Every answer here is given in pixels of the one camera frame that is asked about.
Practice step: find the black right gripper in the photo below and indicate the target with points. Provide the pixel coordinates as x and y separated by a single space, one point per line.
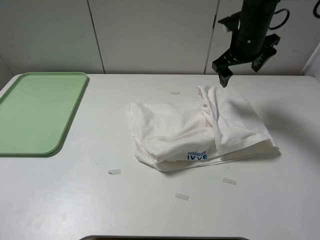
241 51

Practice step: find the white short sleeve shirt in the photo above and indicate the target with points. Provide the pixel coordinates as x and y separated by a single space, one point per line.
221 127

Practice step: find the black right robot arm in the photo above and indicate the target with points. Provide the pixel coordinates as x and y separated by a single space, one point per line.
253 21

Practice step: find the green plastic tray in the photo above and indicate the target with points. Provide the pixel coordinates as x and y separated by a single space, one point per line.
37 109

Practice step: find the clear tape marker front right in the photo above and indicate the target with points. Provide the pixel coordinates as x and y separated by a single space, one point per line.
229 181

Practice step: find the clear tape marker front centre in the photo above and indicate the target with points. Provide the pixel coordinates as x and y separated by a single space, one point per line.
182 196

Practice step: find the clear tape marker front left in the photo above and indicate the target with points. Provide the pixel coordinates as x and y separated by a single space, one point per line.
114 171

